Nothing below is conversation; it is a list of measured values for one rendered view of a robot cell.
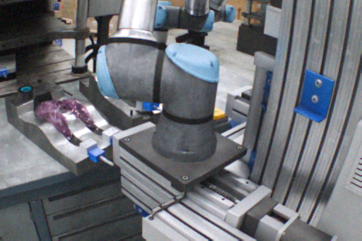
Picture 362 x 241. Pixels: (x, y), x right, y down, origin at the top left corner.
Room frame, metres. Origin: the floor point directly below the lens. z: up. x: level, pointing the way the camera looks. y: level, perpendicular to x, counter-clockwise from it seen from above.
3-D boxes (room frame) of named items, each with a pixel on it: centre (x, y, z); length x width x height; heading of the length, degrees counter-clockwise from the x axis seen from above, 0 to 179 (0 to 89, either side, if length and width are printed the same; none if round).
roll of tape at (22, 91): (1.16, 0.62, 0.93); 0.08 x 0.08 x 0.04
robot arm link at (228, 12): (1.38, -0.11, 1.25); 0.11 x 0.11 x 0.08; 60
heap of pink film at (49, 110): (1.11, 0.44, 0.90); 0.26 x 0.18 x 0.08; 57
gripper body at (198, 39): (1.44, -0.04, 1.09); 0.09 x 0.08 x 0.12; 40
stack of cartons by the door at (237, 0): (7.97, -1.17, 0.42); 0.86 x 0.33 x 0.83; 51
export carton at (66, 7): (6.34, 2.20, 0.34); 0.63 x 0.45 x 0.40; 51
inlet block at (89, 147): (0.92, 0.24, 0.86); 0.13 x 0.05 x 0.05; 57
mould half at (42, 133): (1.10, 0.44, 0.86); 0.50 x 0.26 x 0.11; 57
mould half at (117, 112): (1.40, 0.23, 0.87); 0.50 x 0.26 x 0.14; 40
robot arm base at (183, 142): (0.75, -0.02, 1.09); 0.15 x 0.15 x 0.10
